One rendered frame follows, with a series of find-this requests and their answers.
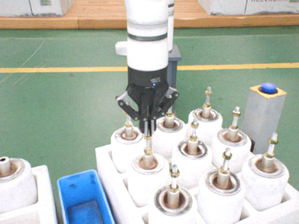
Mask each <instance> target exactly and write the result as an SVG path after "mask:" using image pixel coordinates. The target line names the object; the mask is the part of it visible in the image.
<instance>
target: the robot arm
mask: <svg viewBox="0 0 299 224"><path fill-rule="evenodd" d="M124 4H125V8H126V12H127V30H128V41H125V42H118V43H117V44H116V45H115V50H116V54H118V55H127V65H128V85H127V87H126V92H125V93H124V94H123V95H122V96H120V95H118V96H116V97H115V99H116V101H117V103H118V105H119V106H120V107H121V108H122V109H123V110H124V111H125V112H126V113H127V114H128V115H129V116H130V117H131V118H132V119H133V120H134V121H137V120H139V129H140V131H141V133H142V134H144V136H148V129H150V134H151V135H153V134H154V131H156V119H157V117H159V116H164V115H165V114H166V112H167V111H168V110H169V108H170V107H171V106H172V105H173V103H174V102H175V101H176V99H177V97H178V96H179V93H178V92H177V90H176V89H175V88H174V87H170V86H169V84H168V82H167V76H168V54H169V53H171V52H172V42H173V29H174V4H175V0H124ZM163 96H164V97H163ZM129 97H130V98H131V99H132V100H133V101H134V102H135V103H136V104H137V106H138V111H135V110H134V109H133V108H132V107H131V106H130V105H129V103H130V101H129ZM161 99H162V100H161ZM160 101H161V102H160ZM159 102H160V103H159ZM147 106H148V110H147ZM147 112H148V114H149V116H148V115H147Z"/></svg>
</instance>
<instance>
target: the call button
mask: <svg viewBox="0 0 299 224"><path fill-rule="evenodd" d="M261 89H262V91H264V92H274V91H275V90H276V89H277V86H276V85H274V84H272V83H262V84H261Z"/></svg>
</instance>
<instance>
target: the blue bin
mask: <svg viewBox="0 0 299 224"><path fill-rule="evenodd" d="M57 186H58V192H59V198H60V206H61V211H62V217H63V221H64V224H115V221H114V219H113V216H112V213H111V210H110V208H109V206H108V203H107V200H106V195H105V193H104V190H103V188H102V185H101V182H100V180H99V177H98V175H97V171H96V170H87V171H83V172H80V173H75V174H72V175H68V176H65V177H62V178H60V179H58V181H57Z"/></svg>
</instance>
